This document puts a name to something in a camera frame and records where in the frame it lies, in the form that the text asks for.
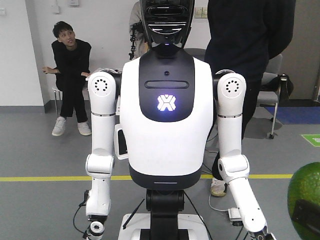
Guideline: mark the white tablet behind robot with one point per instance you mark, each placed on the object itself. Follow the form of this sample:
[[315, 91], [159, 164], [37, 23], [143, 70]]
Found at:
[[120, 146]]

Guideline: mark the grey power adapter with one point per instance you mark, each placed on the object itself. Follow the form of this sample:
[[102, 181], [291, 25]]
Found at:
[[234, 214]]

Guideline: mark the grey office chair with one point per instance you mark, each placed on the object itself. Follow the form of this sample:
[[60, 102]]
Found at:
[[271, 98]]

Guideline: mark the white robot arm screen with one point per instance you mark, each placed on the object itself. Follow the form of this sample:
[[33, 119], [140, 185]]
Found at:
[[233, 166], [102, 89]]

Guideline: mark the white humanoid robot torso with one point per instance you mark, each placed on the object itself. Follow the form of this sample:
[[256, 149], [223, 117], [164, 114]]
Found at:
[[166, 113]]

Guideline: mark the person in beige hoodie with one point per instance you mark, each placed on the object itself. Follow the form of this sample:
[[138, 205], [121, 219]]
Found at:
[[139, 45]]

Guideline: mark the seated person in black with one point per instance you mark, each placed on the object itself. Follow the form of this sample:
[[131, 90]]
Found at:
[[71, 57]]

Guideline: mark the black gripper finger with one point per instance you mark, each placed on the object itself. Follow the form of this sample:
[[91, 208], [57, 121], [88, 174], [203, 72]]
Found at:
[[307, 214]]

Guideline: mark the standing person in black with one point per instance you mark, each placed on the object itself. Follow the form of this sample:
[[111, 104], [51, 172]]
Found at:
[[244, 36]]

